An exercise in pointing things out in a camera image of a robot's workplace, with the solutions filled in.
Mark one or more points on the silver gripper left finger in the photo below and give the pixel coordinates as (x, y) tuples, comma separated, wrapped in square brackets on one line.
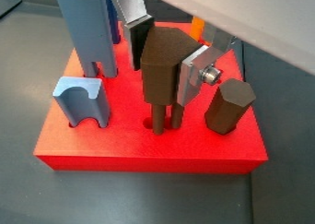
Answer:
[(137, 22)]

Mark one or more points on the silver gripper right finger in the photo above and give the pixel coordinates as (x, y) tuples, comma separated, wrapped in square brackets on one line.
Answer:
[(198, 69)]

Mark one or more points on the brown three prong object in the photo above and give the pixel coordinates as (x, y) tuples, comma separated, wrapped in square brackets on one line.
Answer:
[(169, 45)]

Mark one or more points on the red peg board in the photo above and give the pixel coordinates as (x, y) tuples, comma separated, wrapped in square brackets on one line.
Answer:
[(126, 146)]

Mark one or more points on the tall light blue block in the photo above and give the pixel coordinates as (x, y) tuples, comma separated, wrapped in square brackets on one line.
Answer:
[(89, 25)]

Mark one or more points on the dark blue rectangular block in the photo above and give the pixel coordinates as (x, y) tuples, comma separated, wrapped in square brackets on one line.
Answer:
[(114, 21)]

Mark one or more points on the brown hexagonal peg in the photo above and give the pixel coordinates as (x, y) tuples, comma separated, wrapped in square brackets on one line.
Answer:
[(231, 100)]

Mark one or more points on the yellow two-legged block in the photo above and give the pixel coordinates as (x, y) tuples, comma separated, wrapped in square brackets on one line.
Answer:
[(197, 28)]

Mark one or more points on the short light blue arch block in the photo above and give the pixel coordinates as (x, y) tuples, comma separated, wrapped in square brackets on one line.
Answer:
[(82, 99)]

